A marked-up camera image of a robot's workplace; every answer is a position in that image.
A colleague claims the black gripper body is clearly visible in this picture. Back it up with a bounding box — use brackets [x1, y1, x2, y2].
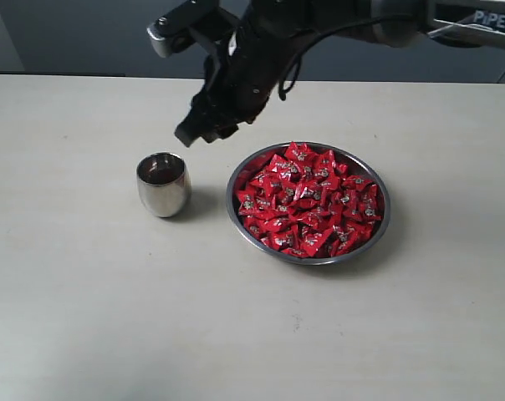
[190, 16, 303, 125]

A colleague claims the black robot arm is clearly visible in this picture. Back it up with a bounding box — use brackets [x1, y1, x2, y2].
[175, 1, 505, 147]

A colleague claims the stainless steel cup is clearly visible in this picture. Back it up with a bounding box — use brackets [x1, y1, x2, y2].
[136, 152, 191, 218]

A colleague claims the stainless steel plate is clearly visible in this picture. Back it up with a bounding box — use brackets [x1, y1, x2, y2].
[226, 142, 391, 266]

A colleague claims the red wrapped candy left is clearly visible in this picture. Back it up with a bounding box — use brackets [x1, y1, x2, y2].
[236, 190, 261, 216]

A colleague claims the red wrapped candy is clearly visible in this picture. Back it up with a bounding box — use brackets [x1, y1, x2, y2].
[284, 142, 318, 164]
[358, 195, 383, 222]
[236, 190, 261, 216]
[299, 228, 333, 257]

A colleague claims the red wrapped candy top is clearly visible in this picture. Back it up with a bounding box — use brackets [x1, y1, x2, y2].
[284, 142, 318, 164]

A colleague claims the red wrapped candy front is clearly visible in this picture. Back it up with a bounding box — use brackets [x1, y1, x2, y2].
[299, 228, 333, 257]

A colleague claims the red wrapped candy right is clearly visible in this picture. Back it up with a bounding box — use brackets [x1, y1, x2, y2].
[358, 195, 383, 222]

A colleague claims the black cable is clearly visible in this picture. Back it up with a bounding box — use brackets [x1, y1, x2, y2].
[277, 14, 416, 101]

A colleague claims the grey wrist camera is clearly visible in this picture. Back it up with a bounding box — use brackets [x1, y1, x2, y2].
[146, 1, 219, 58]

